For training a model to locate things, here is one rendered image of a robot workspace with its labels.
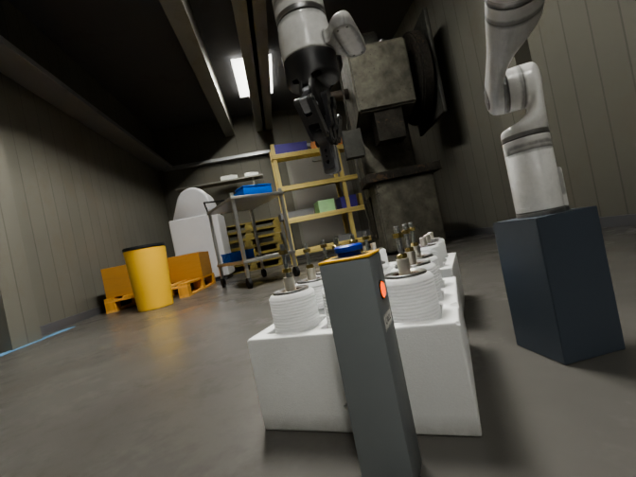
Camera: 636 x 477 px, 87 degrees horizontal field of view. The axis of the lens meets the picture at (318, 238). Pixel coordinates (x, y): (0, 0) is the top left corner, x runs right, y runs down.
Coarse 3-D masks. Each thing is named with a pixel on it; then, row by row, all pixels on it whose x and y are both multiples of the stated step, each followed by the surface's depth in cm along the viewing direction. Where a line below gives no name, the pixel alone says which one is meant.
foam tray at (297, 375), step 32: (448, 288) 75; (448, 320) 53; (256, 352) 65; (288, 352) 63; (320, 352) 60; (416, 352) 54; (448, 352) 52; (256, 384) 66; (288, 384) 63; (320, 384) 61; (416, 384) 54; (448, 384) 53; (288, 416) 64; (320, 416) 61; (416, 416) 55; (448, 416) 53
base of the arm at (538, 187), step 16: (512, 144) 73; (528, 144) 71; (544, 144) 70; (512, 160) 74; (528, 160) 71; (544, 160) 70; (512, 176) 75; (528, 176) 72; (544, 176) 70; (560, 176) 72; (512, 192) 76; (528, 192) 72; (544, 192) 71; (560, 192) 71; (528, 208) 72; (544, 208) 71; (560, 208) 71
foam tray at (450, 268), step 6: (450, 258) 121; (456, 258) 132; (390, 264) 140; (396, 264) 145; (444, 264) 115; (450, 264) 108; (456, 264) 125; (444, 270) 103; (450, 270) 102; (456, 270) 119; (444, 276) 103; (450, 276) 102; (456, 276) 113; (462, 282) 137; (462, 288) 130; (462, 294) 123; (462, 300) 117; (462, 306) 112
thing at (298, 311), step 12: (276, 300) 66; (288, 300) 65; (300, 300) 66; (312, 300) 68; (276, 312) 66; (288, 312) 65; (300, 312) 65; (312, 312) 67; (276, 324) 67; (288, 324) 65; (300, 324) 65; (312, 324) 67
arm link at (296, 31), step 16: (288, 16) 44; (304, 16) 43; (320, 16) 44; (336, 16) 41; (288, 32) 44; (304, 32) 43; (320, 32) 44; (336, 32) 42; (352, 32) 43; (288, 48) 45; (336, 48) 46; (352, 48) 47
